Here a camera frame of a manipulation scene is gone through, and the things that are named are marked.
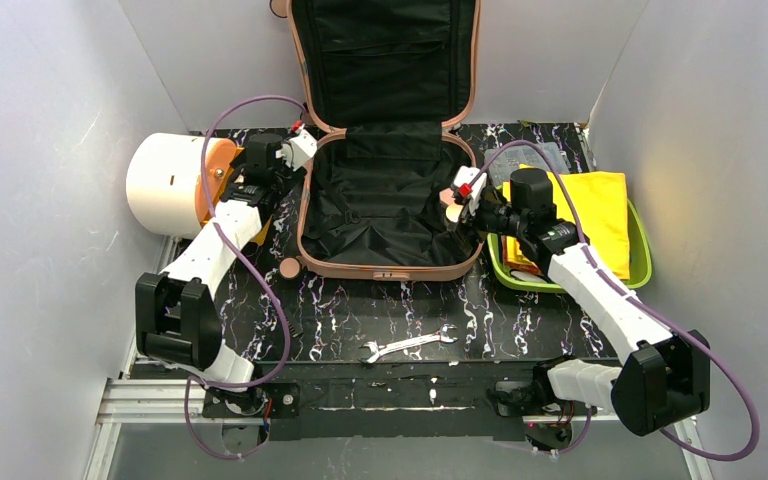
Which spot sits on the white printed garment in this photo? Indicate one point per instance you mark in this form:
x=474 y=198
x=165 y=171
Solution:
x=527 y=277

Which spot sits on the clear plastic screw box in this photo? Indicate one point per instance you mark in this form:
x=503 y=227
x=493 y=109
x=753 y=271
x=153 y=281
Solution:
x=516 y=156

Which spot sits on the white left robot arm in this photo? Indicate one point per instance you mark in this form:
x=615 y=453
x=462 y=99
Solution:
x=219 y=197

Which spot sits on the silver open-end wrench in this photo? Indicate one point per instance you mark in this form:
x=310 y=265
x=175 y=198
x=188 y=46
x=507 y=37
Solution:
x=443 y=335

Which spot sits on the pink hard-shell suitcase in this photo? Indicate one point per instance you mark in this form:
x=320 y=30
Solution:
x=386 y=83

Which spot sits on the cream cylindrical drum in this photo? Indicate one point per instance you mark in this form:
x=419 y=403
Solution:
x=172 y=180

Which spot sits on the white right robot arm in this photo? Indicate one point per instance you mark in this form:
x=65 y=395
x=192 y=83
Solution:
x=663 y=376

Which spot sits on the green plastic tray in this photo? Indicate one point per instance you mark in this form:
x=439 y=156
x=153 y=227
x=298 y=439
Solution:
x=640 y=261

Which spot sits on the round copper compact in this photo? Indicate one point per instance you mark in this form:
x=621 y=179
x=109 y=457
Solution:
x=453 y=213

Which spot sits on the yellow snack packet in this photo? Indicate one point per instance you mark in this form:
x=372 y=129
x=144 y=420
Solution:
x=601 y=201

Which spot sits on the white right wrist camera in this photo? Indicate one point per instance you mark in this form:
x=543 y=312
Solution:
x=467 y=187

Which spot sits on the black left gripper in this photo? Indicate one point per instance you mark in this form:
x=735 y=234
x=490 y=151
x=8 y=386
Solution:
x=272 y=171

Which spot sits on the aluminium frame rail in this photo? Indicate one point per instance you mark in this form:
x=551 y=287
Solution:
x=126 y=397

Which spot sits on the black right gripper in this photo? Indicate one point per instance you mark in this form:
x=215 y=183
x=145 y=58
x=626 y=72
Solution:
x=466 y=216

